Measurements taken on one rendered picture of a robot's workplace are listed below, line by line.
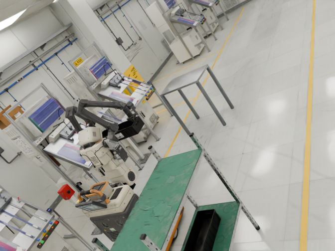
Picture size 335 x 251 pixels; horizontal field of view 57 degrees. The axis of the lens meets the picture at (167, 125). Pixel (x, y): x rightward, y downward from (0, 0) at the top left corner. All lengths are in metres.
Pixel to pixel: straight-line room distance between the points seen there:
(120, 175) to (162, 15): 5.76
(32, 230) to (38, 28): 4.58
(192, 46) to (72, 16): 3.03
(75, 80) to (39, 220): 2.56
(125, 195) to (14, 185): 3.29
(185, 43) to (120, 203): 6.09
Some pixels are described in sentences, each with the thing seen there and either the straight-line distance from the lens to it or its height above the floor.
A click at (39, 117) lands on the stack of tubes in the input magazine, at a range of 4.61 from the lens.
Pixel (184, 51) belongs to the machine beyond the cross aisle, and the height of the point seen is 0.30.
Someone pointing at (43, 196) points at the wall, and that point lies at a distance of 6.13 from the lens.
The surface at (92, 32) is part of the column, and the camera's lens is 7.41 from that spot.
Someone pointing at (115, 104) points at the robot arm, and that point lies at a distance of 3.13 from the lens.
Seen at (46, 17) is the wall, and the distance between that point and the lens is 7.55.
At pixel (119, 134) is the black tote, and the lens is 3.32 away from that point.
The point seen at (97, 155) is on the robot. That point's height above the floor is 1.14.
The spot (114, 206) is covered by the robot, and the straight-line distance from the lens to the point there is 2.89.
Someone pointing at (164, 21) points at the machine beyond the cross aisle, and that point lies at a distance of 8.34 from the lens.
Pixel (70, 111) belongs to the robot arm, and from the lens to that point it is 3.17.
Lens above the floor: 2.07
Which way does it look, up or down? 21 degrees down
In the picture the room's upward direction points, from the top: 36 degrees counter-clockwise
